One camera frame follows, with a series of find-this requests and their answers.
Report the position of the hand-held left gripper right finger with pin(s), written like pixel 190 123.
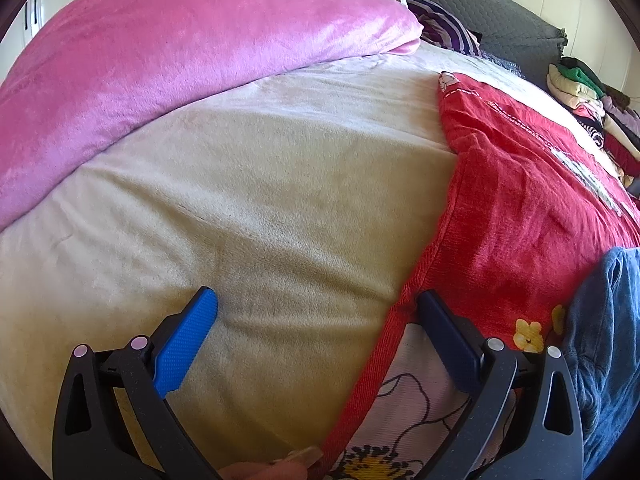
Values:
pixel 450 340

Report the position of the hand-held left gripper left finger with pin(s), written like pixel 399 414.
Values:
pixel 187 345

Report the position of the blue pants with lace trim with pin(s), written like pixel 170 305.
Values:
pixel 610 340

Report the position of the cream plush blanket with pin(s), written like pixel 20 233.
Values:
pixel 250 210

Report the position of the red floral quilt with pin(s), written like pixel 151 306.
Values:
pixel 510 200

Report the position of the pile of folded clothes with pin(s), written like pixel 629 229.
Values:
pixel 600 110

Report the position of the blue patterned cloth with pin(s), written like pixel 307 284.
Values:
pixel 505 64

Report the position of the pink plush blanket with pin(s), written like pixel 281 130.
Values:
pixel 175 45

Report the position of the purple striped cloth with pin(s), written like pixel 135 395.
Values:
pixel 445 25

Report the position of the grey padded headboard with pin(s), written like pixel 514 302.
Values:
pixel 500 15

